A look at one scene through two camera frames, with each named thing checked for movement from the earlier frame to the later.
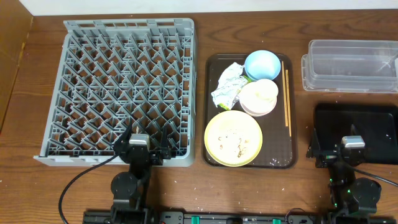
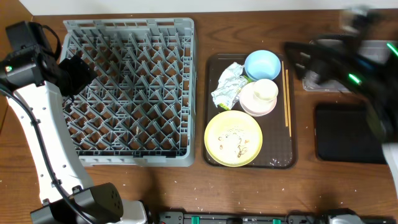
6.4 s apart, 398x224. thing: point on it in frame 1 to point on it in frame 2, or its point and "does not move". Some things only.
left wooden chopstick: [284, 94] does not move
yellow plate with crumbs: [233, 138] does not move
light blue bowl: [262, 65] does not move
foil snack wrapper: [229, 84] does not move
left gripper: [144, 156] to [76, 74]
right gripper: [337, 157] to [315, 66]
